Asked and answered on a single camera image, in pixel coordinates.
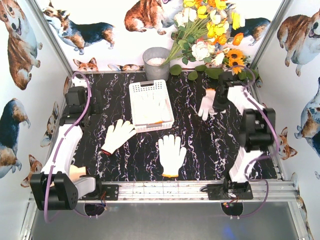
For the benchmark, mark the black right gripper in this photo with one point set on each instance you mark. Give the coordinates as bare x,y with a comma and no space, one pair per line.
219,99

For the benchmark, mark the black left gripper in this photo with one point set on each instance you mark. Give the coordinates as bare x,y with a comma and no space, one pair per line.
95,100

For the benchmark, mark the white glove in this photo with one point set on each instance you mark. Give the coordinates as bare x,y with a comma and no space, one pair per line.
171,155
206,106

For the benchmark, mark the yellow palm glove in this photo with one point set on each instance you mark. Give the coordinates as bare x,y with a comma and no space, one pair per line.
150,109

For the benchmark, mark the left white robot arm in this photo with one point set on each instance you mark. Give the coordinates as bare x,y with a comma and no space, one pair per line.
53,188

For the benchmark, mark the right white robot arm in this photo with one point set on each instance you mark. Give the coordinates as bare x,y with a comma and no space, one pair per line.
257,127

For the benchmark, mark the white perforated storage basket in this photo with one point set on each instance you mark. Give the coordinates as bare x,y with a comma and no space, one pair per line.
158,88

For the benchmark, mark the grey metal bucket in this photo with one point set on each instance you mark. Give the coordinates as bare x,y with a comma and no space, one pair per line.
155,64

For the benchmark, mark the artificial flower bouquet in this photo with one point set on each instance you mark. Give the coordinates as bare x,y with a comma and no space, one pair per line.
209,31

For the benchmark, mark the cream glove off table edge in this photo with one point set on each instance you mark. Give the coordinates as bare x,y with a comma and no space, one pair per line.
73,173

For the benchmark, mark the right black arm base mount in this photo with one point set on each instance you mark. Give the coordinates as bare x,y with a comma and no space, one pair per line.
228,190

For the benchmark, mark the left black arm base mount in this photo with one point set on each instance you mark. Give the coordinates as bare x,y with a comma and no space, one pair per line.
103,191

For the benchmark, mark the aluminium front rail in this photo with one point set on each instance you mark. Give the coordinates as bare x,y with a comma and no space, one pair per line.
190,191

